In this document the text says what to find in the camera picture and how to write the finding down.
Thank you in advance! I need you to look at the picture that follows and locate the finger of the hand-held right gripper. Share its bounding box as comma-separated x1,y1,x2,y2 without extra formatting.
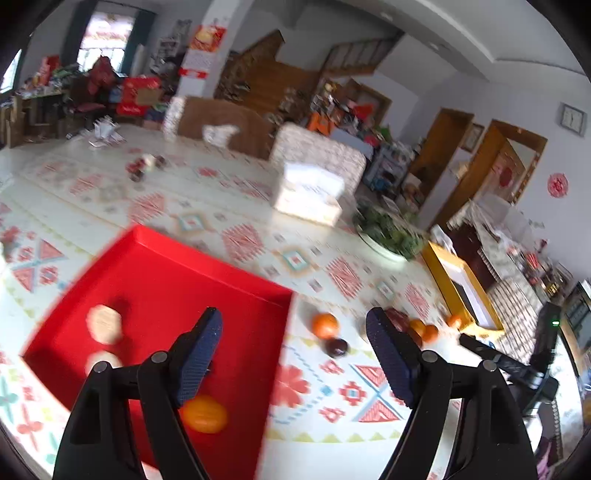
458,333,527,377

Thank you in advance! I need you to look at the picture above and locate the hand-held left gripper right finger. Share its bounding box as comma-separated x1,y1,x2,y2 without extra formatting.
366,307,539,480

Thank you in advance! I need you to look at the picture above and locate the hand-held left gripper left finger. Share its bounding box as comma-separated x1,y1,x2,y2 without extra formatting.
53,307,223,480

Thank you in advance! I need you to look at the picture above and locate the red tray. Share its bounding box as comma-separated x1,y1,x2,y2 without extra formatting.
21,224,295,478

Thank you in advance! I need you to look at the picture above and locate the banana piece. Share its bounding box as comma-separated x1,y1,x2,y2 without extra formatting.
85,351,123,374
87,305,124,344

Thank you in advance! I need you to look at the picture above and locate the yellow box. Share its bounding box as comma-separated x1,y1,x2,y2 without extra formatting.
421,240,505,335

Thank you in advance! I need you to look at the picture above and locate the plate of green vegetables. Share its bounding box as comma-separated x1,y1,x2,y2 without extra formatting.
353,203,428,263

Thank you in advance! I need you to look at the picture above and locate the white tissue box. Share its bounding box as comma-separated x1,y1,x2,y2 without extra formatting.
270,161,345,227

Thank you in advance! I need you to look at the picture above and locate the wooden door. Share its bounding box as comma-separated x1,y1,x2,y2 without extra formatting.
466,119,548,208
409,108,475,213

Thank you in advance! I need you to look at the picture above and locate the patterned cover chair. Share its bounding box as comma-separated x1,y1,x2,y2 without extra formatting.
270,121,368,195

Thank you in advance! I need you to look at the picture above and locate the white folded paper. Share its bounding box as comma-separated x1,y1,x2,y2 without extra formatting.
88,116,125,148

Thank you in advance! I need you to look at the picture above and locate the brown wooden chair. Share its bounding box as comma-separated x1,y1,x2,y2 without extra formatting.
161,96,273,160

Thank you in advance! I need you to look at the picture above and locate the red gift box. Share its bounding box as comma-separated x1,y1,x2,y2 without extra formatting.
115,76,163,116

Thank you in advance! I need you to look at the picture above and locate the red cloth bundle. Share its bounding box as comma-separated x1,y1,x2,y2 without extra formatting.
88,55,121,100

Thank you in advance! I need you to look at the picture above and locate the wooden staircase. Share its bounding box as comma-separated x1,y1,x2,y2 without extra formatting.
217,28,402,121

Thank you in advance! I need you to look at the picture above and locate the curtained window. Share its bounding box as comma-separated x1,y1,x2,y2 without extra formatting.
76,11,134,75

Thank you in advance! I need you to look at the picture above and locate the framed wall picture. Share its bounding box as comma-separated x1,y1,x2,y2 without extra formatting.
462,124,485,153

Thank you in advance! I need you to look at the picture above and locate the square wall clock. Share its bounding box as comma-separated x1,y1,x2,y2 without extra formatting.
560,102,587,137

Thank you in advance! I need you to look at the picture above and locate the red wall calendar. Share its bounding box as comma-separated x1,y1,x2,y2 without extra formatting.
178,24,228,80

